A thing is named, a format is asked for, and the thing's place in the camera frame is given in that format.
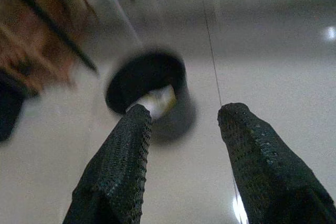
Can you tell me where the black furniture piece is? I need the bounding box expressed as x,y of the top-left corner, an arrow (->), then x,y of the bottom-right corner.
0,71 -> 27,144

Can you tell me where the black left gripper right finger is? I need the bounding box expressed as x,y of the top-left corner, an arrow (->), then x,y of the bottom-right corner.
217,102 -> 336,224

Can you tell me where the brown wooden furniture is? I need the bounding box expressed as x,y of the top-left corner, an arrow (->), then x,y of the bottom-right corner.
0,0 -> 100,97

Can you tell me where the white yellow trash piece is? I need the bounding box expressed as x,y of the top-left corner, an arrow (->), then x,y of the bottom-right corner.
127,84 -> 177,119

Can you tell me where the black round rubbish bin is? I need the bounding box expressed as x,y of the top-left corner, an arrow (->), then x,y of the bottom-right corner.
104,48 -> 199,143

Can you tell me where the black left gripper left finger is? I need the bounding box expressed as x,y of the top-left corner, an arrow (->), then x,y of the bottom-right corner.
62,104 -> 153,224

